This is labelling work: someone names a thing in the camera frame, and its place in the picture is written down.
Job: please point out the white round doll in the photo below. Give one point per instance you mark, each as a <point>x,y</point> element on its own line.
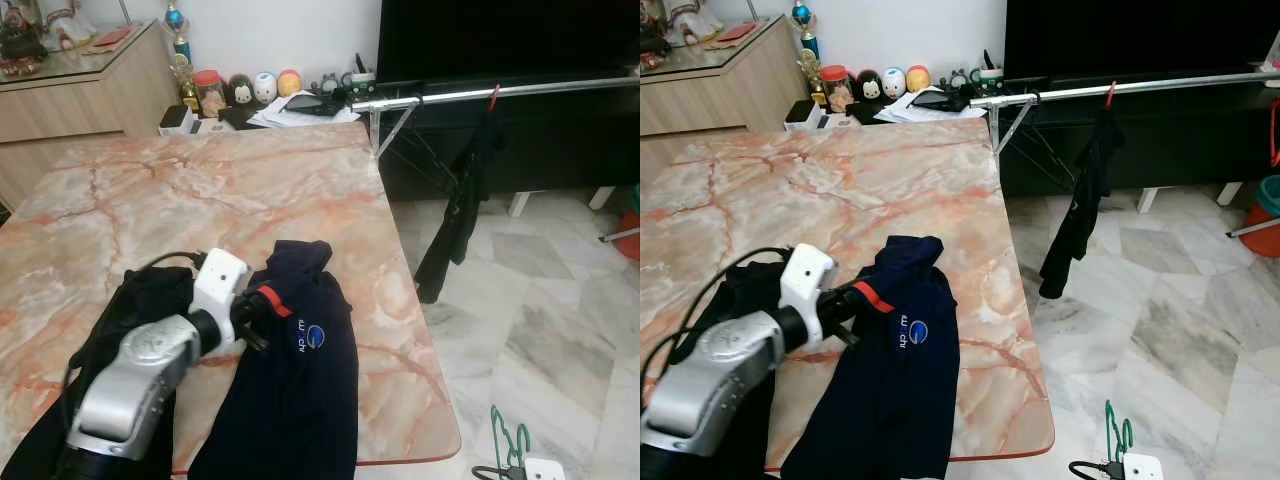
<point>264,88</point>
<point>893,82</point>

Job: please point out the green plastic hanger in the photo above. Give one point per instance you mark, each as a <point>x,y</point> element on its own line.
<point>1109,420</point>
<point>497,430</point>

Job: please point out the red lid jar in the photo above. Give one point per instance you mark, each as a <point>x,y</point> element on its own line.
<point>208,95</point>
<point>836,90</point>

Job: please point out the red envelope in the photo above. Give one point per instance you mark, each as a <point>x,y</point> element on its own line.
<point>112,38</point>
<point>738,33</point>

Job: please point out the marble top folding table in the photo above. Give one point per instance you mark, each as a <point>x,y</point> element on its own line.
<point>200,190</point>
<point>850,190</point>

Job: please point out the navy shirt with red collar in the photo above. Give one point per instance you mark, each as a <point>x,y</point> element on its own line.
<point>880,400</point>
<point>290,400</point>

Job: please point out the plain black shirt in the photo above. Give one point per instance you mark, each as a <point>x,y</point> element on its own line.
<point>1085,190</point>
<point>460,200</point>

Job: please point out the light wood cabinet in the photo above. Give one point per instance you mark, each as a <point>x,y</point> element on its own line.
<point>60,110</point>
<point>720,100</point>

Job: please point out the black flat television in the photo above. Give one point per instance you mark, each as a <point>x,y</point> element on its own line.
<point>1140,35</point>
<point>500,35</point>

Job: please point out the white and red doll figurine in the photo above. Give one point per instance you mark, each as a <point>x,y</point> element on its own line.
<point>697,20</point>
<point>70,25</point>

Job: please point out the gold trophy with blue ball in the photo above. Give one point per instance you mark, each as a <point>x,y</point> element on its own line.
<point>178,16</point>
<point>803,13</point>

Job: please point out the black hair round doll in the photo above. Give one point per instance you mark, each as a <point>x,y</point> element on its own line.
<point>868,86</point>
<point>240,92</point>

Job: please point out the dark figurine ornament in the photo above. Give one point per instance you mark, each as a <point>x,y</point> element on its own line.
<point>20,45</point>
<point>652,30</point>

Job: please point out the small white box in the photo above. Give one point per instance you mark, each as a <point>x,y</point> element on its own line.
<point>180,125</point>
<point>805,120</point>

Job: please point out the orange round doll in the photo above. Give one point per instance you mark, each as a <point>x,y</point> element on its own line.
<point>918,78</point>
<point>289,83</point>

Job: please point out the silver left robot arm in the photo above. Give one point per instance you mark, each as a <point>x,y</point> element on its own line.
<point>710,380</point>
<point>130,380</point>

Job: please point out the red plastic hanger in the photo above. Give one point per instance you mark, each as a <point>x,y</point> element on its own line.
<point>1275,130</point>
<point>493,98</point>
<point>1110,95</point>

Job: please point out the red bin with green bag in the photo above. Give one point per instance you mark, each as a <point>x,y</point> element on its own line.
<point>1265,230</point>
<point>632,235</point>

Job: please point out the white papers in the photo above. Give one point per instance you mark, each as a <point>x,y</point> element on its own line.
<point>900,112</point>
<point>275,118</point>

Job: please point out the black tablet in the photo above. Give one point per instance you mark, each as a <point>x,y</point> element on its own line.
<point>940,98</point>
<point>315,103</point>

